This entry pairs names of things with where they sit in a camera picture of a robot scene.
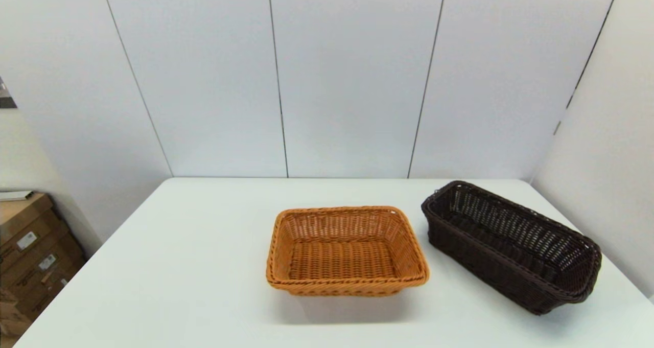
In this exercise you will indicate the brown cardboard box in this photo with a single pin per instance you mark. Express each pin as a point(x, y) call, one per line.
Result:
point(25, 302)
point(30, 266)
point(20, 215)

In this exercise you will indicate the white flat sheet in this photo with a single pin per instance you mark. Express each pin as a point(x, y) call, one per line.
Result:
point(13, 195)

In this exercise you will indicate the orange wicker basket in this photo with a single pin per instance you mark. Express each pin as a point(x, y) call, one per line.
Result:
point(347, 258)

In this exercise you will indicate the dark wall fixture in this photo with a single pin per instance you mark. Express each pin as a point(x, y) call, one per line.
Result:
point(5, 100)

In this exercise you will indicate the dark brown wicker basket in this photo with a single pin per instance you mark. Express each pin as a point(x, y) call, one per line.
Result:
point(490, 258)

